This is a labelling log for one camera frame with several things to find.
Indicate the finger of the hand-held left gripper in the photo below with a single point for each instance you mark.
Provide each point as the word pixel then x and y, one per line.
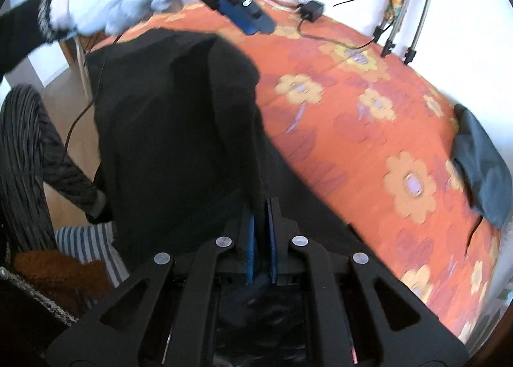
pixel 256 10
pixel 238 16

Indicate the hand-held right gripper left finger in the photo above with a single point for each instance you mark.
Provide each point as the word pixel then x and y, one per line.
pixel 251 246

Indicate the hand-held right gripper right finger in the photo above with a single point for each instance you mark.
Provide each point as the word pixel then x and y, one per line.
pixel 272 246

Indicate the black pants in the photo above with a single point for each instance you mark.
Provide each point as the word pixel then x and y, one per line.
pixel 172 130

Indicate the person's left forearm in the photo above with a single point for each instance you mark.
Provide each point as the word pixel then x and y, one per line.
pixel 20 34

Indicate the black power adapter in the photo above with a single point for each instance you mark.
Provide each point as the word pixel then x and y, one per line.
pixel 312 11

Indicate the orange floral bed sheet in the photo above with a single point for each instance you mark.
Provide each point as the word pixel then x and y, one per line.
pixel 340 130

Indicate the grey striped cloth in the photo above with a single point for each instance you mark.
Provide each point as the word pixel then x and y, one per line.
pixel 88 242

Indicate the brown fuzzy cloth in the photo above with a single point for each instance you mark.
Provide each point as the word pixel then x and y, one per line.
pixel 60 275

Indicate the folded dark grey garment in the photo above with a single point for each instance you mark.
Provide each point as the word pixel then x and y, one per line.
pixel 481 166

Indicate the green striped white pillow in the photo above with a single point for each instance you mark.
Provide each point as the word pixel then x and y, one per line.
pixel 501 299

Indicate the black white tweed cloth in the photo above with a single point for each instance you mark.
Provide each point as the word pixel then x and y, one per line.
pixel 24 319

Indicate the dark ribbed knit clothing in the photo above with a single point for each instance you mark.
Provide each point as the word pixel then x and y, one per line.
pixel 24 158

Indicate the silver camera tripod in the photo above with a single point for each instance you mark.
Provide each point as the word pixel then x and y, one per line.
pixel 421 26

